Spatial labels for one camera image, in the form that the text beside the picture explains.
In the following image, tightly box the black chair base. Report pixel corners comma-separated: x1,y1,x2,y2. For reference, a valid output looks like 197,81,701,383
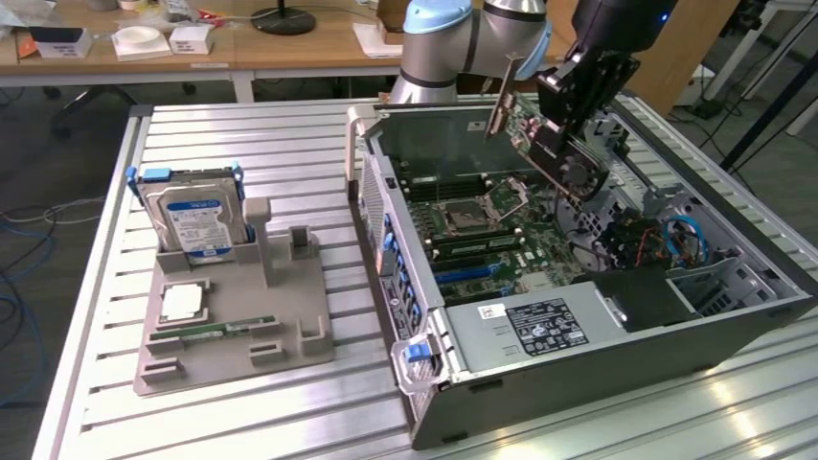
49,85,139,139

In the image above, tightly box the white square dish box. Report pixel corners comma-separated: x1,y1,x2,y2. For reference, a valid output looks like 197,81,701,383
111,26,175,62

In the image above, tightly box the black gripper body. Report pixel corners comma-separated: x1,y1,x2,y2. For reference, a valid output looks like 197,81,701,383
570,0,680,57

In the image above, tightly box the grey power supply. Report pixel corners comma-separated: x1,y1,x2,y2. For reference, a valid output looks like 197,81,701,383
445,282,632,384

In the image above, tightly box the metal drive cage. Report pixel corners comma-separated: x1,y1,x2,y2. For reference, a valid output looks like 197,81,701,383
553,141,660,241

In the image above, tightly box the blue floor cable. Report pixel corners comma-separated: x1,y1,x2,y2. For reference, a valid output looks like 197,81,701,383
0,205,61,408

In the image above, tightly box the white paper stack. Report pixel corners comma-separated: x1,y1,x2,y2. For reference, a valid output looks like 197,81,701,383
353,22,406,60

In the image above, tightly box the hard disk in blue caddy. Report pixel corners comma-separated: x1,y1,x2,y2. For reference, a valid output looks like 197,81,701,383
123,164,250,265

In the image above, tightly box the green motherboard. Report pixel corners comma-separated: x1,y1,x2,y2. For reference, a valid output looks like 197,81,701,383
400,170,600,308

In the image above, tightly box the green graphics card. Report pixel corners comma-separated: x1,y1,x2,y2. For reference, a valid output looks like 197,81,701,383
484,52,617,202

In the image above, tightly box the wooden desk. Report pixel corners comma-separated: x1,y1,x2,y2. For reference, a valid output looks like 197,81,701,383
0,0,584,103

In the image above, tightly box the brown cardboard box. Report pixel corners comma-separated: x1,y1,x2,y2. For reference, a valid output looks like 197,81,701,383
377,0,414,35

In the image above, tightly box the black lamp base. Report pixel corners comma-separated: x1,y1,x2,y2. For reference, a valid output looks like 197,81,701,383
250,0,318,36

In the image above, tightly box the dark grey PC case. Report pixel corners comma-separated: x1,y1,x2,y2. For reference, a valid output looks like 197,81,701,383
345,90,818,451

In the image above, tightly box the white box with black top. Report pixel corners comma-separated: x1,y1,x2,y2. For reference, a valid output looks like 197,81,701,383
29,27,95,59

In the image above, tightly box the metal socket cover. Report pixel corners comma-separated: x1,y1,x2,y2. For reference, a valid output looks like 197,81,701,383
485,176,536,215

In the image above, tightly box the blue expansion slot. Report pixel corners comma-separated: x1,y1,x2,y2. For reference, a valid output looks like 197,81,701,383
434,265,504,286

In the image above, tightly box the wooden cabinet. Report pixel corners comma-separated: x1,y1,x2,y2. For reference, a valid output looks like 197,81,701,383
548,0,743,117

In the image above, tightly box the white labelled box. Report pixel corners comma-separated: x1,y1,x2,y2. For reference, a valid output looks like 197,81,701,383
167,24,217,56

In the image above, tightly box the grey parts rack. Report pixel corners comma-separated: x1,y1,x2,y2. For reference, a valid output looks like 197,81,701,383
133,195,340,399

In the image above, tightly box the blue wire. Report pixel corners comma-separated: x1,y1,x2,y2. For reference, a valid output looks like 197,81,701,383
661,215,712,265

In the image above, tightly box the CPU socket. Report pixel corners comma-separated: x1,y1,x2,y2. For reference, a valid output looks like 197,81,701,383
440,195,498,236

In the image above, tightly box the silver CPU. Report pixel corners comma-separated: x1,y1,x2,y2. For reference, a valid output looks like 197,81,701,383
159,286,206,321

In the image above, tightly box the black expansion slot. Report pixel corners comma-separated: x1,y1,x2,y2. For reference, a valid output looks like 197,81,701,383
433,255,506,274

